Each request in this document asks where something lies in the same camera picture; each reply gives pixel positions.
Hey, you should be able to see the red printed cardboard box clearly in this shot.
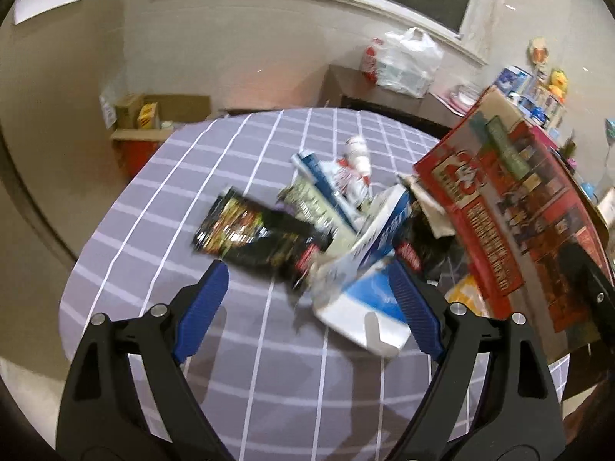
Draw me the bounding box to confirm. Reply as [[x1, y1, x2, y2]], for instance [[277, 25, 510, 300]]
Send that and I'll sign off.
[[413, 85, 615, 362]]

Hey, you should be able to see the blue white toy box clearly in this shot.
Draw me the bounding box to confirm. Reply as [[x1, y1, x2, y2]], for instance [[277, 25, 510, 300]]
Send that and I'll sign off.
[[495, 66, 532, 95]]

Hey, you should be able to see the open brown red cardboard box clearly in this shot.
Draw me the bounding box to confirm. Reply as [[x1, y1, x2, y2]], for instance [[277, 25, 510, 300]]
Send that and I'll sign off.
[[98, 93, 213, 179]]

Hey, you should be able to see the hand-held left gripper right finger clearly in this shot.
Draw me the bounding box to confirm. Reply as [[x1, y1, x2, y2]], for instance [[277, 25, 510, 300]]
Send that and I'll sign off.
[[384, 249, 567, 461]]

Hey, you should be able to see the dark wooden cabinet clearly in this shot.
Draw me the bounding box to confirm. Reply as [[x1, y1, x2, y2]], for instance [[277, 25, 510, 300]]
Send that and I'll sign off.
[[319, 64, 463, 141]]

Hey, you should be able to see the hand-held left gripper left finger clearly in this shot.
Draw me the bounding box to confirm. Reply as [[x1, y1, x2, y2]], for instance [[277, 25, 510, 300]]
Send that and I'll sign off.
[[57, 260, 236, 461]]

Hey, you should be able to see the red white checkered packet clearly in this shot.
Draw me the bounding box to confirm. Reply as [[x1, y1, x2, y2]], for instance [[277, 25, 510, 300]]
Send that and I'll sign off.
[[279, 161, 372, 241]]

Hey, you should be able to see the black snack packet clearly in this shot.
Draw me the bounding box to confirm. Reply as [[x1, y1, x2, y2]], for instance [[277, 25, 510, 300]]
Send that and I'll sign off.
[[192, 187, 333, 290]]

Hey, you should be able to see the blue white carton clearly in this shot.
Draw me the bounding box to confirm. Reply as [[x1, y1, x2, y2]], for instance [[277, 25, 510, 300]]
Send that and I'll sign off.
[[307, 186, 420, 359]]

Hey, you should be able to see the grey checkered tablecloth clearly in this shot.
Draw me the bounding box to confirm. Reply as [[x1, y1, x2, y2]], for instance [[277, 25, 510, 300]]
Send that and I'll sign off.
[[58, 107, 570, 461]]

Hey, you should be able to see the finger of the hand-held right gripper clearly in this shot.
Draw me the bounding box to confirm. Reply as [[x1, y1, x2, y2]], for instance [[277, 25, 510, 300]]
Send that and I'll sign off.
[[579, 254, 615, 342]]

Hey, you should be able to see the blue white flat box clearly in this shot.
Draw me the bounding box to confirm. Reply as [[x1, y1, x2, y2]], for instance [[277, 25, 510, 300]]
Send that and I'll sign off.
[[291, 153, 367, 232]]

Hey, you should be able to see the yellow duck toy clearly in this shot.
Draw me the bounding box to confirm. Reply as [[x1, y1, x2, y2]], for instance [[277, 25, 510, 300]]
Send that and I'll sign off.
[[548, 70, 568, 103]]

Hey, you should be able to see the small brown box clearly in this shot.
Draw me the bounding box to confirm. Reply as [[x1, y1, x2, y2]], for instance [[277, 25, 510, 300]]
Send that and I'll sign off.
[[115, 93, 146, 129]]

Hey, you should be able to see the black packet with red label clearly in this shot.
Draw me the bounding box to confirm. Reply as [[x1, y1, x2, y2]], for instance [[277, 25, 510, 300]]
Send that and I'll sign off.
[[395, 229, 453, 280]]

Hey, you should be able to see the yellow packet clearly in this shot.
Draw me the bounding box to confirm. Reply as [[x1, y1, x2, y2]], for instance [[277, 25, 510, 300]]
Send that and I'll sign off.
[[444, 274, 492, 318]]

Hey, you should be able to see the small yellow box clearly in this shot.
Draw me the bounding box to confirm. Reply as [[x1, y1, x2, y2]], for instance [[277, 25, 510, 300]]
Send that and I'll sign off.
[[137, 103, 160, 130]]

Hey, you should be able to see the red white crumpled wrapper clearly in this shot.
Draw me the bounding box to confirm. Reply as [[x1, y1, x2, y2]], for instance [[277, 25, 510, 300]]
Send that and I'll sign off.
[[343, 136, 372, 174]]

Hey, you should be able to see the white plastic bag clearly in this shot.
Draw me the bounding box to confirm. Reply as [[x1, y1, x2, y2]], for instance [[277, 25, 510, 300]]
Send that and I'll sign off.
[[361, 27, 444, 99]]

